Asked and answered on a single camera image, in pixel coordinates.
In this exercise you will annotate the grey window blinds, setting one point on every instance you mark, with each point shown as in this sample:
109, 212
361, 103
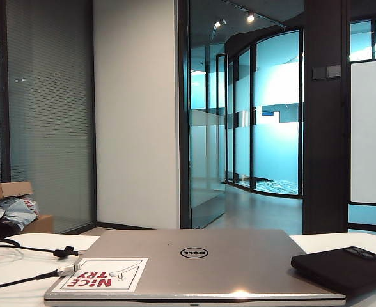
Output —
47, 128

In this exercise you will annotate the white NICE TRY sticker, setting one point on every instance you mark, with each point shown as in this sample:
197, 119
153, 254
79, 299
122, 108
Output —
133, 275

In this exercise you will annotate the small blue wall sign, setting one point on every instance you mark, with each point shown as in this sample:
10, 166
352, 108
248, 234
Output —
267, 113

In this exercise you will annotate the ceiling spotlight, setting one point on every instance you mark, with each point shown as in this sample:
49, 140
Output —
217, 23
250, 16

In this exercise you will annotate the dark wall switch panel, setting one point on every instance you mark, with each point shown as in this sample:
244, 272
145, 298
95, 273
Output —
319, 72
334, 71

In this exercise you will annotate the silver Dell laptop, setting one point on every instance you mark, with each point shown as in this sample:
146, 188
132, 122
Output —
239, 272

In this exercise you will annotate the small open cardboard box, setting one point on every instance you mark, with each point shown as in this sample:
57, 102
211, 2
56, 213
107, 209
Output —
12, 190

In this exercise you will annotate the grey plastic mailing bag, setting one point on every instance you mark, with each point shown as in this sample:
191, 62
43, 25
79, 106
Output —
18, 209

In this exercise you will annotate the tall brown cardboard box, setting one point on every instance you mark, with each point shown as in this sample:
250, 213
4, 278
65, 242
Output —
41, 224

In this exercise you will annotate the glass swing door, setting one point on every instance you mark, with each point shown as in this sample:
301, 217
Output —
207, 144

